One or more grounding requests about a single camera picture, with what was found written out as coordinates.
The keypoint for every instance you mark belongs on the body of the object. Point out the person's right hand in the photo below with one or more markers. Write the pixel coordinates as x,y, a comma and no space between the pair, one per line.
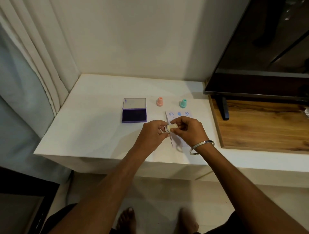
192,132

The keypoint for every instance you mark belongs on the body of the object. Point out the person's left hand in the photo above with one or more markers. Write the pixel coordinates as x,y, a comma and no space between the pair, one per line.
147,136

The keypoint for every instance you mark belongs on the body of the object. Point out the person's right thumb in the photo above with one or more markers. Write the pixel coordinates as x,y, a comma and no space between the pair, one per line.
174,131

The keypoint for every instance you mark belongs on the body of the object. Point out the person's left thumb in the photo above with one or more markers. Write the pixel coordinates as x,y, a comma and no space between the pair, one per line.
161,123

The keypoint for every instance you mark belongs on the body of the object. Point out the cream round stamp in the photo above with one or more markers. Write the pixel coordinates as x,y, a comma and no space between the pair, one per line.
171,127

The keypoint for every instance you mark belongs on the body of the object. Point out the person's left forearm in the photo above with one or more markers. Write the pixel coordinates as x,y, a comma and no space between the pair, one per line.
113,185

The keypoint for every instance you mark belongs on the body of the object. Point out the person's right forearm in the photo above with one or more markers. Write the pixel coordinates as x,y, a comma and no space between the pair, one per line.
239,185

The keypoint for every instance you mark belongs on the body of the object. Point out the pink stamp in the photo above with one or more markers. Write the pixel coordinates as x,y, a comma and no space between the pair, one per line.
159,102

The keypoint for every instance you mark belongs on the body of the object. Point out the white stamped paper sheet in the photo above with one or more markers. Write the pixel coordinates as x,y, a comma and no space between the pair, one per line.
187,112

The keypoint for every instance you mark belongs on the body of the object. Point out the purple ink pad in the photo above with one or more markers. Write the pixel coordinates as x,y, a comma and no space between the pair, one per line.
134,113

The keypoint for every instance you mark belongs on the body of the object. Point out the teal stamp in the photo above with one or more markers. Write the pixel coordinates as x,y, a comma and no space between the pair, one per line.
183,103

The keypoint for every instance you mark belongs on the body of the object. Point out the silver bangle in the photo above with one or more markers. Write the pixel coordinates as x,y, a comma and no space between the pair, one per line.
202,144

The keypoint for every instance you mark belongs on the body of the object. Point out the black television stand leg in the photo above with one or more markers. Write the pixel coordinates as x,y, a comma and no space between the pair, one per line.
223,108

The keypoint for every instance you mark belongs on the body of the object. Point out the wooden shelf panel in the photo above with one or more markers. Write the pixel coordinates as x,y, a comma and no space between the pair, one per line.
263,125

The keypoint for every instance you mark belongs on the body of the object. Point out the person's right foot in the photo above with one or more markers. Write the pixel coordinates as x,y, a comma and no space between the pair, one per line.
187,221

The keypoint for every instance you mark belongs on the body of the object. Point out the person's foot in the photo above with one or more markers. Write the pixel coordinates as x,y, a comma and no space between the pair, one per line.
187,221
126,219

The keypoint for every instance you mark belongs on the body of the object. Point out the person's left foot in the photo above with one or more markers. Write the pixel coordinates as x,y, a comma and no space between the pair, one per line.
126,219

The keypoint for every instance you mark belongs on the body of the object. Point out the black television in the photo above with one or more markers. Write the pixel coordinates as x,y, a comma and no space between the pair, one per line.
263,48

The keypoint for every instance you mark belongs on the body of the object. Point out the silver shiny object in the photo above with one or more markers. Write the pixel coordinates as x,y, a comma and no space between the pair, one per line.
306,112

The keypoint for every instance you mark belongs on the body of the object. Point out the white curtain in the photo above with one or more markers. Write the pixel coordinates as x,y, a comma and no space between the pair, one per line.
45,48

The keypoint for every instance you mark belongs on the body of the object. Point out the grey sheer curtain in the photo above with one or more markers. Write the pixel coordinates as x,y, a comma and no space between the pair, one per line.
19,108

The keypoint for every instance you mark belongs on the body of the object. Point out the dark furniture piece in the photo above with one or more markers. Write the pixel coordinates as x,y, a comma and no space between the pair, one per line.
21,205

